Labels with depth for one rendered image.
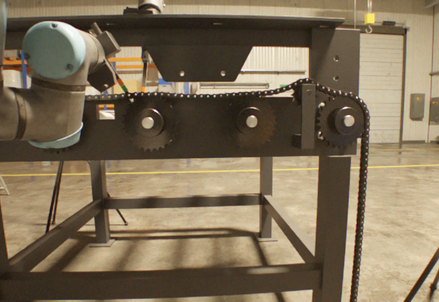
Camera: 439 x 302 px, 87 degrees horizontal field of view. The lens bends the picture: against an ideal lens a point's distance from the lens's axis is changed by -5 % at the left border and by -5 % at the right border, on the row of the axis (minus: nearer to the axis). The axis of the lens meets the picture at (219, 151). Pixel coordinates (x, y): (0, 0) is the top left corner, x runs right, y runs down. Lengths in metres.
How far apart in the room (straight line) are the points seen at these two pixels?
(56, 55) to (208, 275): 0.77
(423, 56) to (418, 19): 1.57
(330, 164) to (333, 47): 0.38
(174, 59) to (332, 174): 0.63
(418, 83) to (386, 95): 1.68
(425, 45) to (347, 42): 13.12
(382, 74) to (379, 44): 1.23
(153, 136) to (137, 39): 0.33
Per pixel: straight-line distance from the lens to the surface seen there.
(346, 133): 0.83
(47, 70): 0.49
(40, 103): 0.51
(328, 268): 1.00
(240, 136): 0.75
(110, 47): 0.68
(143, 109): 0.73
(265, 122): 0.76
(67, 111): 0.52
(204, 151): 0.79
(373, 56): 12.29
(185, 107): 0.79
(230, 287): 0.96
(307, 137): 0.77
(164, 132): 0.75
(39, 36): 0.50
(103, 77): 0.64
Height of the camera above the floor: 0.85
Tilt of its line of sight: 6 degrees down
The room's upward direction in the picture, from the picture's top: 1 degrees counter-clockwise
